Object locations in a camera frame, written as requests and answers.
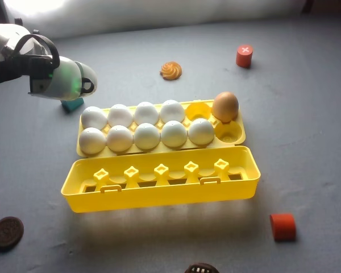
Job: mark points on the brown toy basket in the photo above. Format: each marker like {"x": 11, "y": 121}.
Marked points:
{"x": 201, "y": 268}

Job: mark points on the grey table cloth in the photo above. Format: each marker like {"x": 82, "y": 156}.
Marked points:
{"x": 301, "y": 142}

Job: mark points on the yellow plastic egg box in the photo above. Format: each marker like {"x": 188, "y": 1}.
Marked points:
{"x": 159, "y": 199}

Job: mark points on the orange swirl toy cookie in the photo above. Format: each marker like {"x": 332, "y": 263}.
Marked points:
{"x": 171, "y": 71}

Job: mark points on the plain red cylinder block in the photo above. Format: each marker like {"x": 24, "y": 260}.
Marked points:
{"x": 283, "y": 227}

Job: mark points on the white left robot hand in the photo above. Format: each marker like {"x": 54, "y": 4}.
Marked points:
{"x": 65, "y": 82}

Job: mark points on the teal toy block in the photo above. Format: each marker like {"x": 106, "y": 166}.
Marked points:
{"x": 72, "y": 105}

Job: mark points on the chocolate sandwich toy cookie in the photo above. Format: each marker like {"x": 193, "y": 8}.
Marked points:
{"x": 7, "y": 233}

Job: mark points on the red cylinder with white cross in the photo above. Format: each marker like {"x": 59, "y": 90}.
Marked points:
{"x": 244, "y": 58}

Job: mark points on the brown toy egg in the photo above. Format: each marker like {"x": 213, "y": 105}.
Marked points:
{"x": 225, "y": 106}

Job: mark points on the white backdrop sheet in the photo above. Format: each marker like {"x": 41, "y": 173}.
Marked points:
{"x": 159, "y": 11}

